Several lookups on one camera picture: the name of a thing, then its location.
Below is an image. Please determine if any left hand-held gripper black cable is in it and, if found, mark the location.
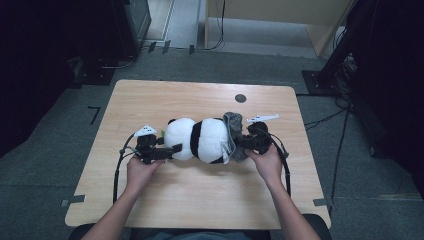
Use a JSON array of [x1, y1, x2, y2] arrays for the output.
[[112, 133, 138, 204]]

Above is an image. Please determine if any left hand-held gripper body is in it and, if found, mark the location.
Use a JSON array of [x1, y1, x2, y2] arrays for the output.
[[133, 124, 165, 165]]

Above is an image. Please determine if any panda plush toy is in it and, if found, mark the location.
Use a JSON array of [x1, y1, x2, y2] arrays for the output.
[[163, 116, 234, 165]]

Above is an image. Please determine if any grey tape strip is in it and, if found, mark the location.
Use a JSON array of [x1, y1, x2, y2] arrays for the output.
[[60, 194, 86, 208], [312, 197, 334, 208]]

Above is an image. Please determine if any grey knitted cloth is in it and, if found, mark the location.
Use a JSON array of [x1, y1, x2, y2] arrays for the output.
[[222, 111, 250, 163]]

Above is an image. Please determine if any person's right hand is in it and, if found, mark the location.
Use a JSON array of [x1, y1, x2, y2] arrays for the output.
[[245, 143, 284, 188]]

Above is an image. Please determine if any right hand-held gripper black cable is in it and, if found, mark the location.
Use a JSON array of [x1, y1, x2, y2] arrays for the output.
[[262, 128, 292, 198]]

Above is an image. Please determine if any black floor base plate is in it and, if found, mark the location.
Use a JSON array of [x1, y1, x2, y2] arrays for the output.
[[70, 56, 116, 88]]

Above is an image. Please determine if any person's left hand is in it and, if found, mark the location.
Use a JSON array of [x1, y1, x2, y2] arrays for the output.
[[126, 154, 166, 194]]

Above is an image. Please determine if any black tape corner mark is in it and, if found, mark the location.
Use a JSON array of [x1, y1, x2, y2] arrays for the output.
[[87, 105, 102, 126]]

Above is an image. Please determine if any hand-held gripper black cable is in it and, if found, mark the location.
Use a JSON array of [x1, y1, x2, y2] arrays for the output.
[[262, 128, 292, 198], [112, 133, 138, 204]]

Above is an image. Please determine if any black floor cable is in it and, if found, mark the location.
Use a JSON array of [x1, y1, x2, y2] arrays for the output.
[[303, 94, 353, 214]]

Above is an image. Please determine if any black metal stand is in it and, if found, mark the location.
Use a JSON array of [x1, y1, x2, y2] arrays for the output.
[[301, 0, 381, 98]]

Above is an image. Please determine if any light wooden cabinet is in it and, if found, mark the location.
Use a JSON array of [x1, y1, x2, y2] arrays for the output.
[[203, 0, 358, 58]]

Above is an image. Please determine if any black hanging cable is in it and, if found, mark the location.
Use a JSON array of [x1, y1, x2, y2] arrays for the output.
[[196, 0, 227, 52]]

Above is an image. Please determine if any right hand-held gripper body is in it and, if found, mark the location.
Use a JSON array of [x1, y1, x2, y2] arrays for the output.
[[244, 114, 280, 156]]

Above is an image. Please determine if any black equipment cabinet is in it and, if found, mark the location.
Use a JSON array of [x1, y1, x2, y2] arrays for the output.
[[109, 0, 153, 62]]

